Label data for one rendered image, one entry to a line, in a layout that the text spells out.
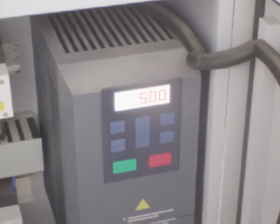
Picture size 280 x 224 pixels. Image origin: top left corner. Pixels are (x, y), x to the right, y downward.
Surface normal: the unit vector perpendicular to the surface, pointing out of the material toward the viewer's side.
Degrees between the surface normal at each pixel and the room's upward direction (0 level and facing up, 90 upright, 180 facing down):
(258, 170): 90
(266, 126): 90
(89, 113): 90
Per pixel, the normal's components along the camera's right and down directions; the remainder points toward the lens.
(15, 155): 0.30, 0.48
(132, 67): 0.13, -0.58
